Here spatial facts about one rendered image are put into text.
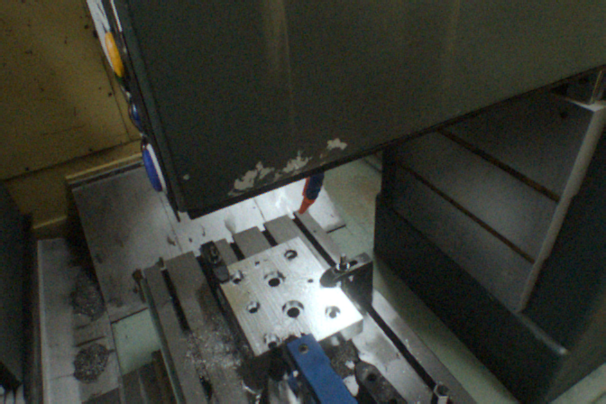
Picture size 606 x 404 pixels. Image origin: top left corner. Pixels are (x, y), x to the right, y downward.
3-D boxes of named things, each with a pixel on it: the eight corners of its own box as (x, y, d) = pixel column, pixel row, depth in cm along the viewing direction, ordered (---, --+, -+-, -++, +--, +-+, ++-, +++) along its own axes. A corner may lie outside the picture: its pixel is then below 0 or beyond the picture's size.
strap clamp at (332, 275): (325, 314, 101) (323, 270, 92) (318, 304, 103) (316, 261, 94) (372, 290, 105) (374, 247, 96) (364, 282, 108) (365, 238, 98)
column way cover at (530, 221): (514, 320, 95) (593, 111, 64) (386, 207, 130) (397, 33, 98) (529, 311, 97) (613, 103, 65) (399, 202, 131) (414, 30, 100)
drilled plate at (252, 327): (265, 382, 84) (261, 369, 81) (216, 285, 105) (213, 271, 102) (362, 332, 92) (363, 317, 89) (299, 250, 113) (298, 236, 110)
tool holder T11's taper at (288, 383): (310, 402, 52) (307, 372, 48) (281, 426, 50) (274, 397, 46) (289, 376, 55) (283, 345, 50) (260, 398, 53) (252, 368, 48)
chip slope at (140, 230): (120, 365, 125) (87, 310, 109) (94, 234, 174) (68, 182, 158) (371, 252, 154) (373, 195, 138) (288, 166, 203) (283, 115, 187)
